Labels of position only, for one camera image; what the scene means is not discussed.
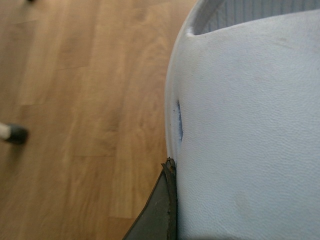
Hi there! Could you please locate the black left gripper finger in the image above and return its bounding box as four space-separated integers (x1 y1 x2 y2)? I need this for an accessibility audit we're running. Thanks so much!
123 158 177 240

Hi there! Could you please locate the white office chair on casters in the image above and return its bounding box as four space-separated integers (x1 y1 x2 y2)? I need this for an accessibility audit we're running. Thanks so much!
0 122 29 145

